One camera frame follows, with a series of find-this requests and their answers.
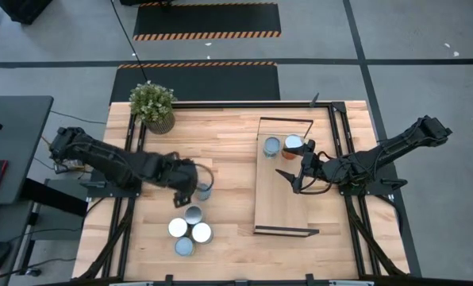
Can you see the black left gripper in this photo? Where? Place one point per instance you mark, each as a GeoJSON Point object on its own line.
{"type": "Point", "coordinates": [179, 175]}

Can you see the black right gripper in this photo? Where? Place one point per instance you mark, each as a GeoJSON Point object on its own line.
{"type": "Point", "coordinates": [312, 168]}

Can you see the orange-label tin can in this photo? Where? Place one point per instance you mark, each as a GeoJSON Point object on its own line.
{"type": "Point", "coordinates": [293, 141]}
{"type": "Point", "coordinates": [193, 215]}

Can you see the silver-lidded tin can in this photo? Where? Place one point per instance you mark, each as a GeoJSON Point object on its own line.
{"type": "Point", "coordinates": [184, 246]}
{"type": "Point", "coordinates": [201, 233]}
{"type": "Point", "coordinates": [271, 146]}
{"type": "Point", "coordinates": [178, 227]}

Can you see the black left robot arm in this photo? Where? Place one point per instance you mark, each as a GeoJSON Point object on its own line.
{"type": "Point", "coordinates": [109, 163]}

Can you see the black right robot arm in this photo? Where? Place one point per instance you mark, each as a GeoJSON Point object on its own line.
{"type": "Point", "coordinates": [379, 159]}

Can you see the wooden tray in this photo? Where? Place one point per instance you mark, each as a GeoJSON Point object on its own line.
{"type": "Point", "coordinates": [278, 198]}

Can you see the green plant in ribbed pot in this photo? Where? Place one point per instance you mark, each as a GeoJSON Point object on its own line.
{"type": "Point", "coordinates": [153, 105]}

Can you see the black hazard-striped floor mat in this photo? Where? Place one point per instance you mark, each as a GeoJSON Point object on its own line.
{"type": "Point", "coordinates": [204, 18]}
{"type": "Point", "coordinates": [220, 83]}

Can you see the black desk support beam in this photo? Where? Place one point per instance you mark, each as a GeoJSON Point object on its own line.
{"type": "Point", "coordinates": [54, 197]}

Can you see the dark grey side desk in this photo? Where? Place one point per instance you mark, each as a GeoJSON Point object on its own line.
{"type": "Point", "coordinates": [2, 226]}

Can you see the black equipment case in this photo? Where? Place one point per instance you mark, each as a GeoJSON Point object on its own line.
{"type": "Point", "coordinates": [22, 10]}

